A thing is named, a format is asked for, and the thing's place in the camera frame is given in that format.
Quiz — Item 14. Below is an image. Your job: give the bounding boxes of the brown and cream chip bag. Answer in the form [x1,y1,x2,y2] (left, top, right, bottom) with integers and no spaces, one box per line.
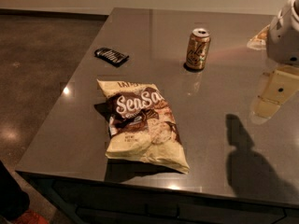
[98,80,190,174]

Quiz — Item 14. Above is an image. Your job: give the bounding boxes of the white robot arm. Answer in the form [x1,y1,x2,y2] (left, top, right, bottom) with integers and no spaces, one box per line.
[266,0,299,65]

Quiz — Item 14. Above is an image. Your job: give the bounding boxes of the black snack bar wrapper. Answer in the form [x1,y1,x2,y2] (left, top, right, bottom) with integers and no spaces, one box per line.
[94,48,129,67]

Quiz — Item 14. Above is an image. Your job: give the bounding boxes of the gold soda can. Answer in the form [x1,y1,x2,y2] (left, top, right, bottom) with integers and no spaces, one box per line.
[185,28,211,71]

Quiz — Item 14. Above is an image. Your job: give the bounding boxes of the dark cabinet drawer front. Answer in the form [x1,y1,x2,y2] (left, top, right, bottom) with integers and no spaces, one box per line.
[53,180,299,224]

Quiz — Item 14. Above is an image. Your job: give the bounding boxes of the pale snack packet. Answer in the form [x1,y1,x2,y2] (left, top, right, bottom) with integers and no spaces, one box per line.
[247,25,270,50]

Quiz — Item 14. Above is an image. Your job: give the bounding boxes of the red shoe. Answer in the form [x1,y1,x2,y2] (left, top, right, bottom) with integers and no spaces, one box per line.
[11,209,49,224]

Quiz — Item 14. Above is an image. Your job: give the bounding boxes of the dark trouser leg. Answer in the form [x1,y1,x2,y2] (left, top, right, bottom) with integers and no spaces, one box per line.
[0,161,30,220]

